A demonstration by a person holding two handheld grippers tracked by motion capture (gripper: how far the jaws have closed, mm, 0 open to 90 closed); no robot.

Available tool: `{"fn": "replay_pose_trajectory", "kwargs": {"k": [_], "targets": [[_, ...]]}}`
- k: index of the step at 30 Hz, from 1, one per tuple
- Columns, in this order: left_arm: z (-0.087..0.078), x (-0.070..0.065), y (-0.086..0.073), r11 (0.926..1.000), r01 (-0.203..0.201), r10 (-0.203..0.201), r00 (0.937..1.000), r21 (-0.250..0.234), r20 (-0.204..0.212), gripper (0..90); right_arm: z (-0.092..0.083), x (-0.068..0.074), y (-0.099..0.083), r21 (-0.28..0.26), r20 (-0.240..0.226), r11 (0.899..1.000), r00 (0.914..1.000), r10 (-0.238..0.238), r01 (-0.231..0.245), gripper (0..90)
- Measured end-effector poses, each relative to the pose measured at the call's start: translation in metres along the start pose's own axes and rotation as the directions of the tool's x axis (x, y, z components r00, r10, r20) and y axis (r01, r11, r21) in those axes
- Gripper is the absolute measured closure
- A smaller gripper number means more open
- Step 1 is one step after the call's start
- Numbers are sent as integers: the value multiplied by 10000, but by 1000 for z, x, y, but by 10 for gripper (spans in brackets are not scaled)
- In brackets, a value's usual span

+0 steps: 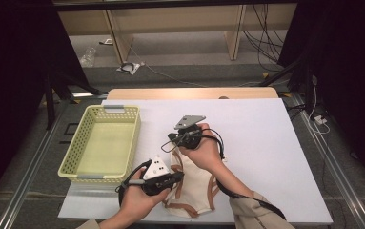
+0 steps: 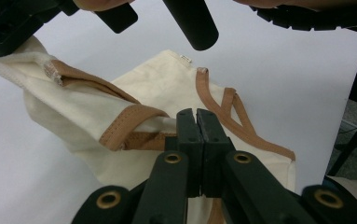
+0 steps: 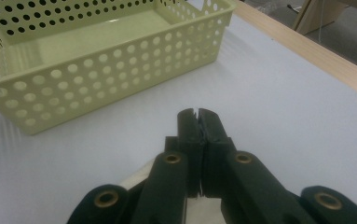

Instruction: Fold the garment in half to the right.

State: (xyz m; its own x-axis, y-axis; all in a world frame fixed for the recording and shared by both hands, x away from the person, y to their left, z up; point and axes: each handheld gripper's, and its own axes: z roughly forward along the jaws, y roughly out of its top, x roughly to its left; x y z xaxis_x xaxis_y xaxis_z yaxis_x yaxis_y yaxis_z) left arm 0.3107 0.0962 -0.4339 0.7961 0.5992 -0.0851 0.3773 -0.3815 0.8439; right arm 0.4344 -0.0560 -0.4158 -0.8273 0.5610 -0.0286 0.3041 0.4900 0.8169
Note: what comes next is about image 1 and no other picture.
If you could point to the clear plastic bag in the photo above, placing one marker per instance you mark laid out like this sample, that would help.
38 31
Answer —
88 58

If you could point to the black curtain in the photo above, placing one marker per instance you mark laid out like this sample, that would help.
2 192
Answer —
354 63
11 79

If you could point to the person's left hand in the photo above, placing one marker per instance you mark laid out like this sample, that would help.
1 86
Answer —
135 203

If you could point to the black tripod stand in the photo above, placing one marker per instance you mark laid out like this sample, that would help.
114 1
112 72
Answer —
280 73
49 105

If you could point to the small white floor object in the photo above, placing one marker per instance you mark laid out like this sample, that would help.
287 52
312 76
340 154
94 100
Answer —
107 41

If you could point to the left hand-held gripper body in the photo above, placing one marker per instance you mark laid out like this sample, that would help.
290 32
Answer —
156 170

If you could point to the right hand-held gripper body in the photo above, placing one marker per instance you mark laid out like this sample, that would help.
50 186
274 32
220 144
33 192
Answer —
188 121

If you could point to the cream baby bodysuit brown trim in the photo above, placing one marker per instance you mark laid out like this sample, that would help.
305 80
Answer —
192 184

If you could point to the person's right hand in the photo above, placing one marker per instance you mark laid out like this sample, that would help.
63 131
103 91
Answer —
207 152

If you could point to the black metal crossbar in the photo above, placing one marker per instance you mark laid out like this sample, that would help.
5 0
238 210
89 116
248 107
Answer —
170 4

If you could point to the pale green perforated plastic basket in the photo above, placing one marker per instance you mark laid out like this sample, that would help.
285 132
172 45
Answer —
107 143

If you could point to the aluminium floor rail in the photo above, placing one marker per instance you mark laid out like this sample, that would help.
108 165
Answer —
27 178
339 178

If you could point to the white power adapter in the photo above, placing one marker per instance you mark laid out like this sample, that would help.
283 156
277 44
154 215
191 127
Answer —
320 120

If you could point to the white foam board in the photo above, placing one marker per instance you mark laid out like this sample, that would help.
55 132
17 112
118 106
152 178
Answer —
266 133

